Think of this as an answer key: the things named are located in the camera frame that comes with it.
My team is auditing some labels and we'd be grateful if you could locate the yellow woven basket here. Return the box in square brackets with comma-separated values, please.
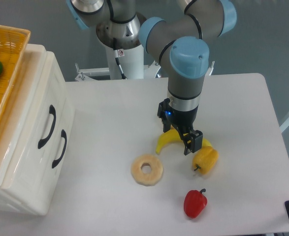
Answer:
[0, 25, 31, 120]

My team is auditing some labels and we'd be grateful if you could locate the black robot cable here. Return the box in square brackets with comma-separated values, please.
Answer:
[113, 38, 128, 80]

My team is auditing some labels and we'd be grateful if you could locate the beige donut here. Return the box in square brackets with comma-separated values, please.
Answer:
[130, 154, 163, 186]

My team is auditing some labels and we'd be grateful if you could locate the yellow bell pepper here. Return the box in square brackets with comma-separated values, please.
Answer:
[192, 146, 219, 175]

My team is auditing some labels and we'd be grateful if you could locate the black bottom drawer handle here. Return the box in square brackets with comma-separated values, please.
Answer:
[51, 129, 67, 169]

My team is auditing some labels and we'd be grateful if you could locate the black top drawer handle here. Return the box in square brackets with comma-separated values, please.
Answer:
[37, 104, 57, 149]

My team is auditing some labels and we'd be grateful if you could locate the yellow banana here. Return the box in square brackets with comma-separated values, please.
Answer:
[155, 129, 213, 155]

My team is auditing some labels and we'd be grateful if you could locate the black drawer handle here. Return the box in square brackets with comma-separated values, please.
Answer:
[51, 129, 67, 169]
[37, 104, 57, 149]

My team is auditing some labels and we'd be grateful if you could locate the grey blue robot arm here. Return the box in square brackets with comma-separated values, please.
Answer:
[67, 0, 237, 154]

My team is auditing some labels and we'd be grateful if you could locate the red bell pepper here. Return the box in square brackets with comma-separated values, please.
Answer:
[183, 188, 208, 219]

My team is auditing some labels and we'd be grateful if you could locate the white drawer cabinet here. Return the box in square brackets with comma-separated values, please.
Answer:
[0, 44, 75, 215]

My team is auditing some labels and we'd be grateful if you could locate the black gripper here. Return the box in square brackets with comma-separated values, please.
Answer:
[157, 98, 203, 155]

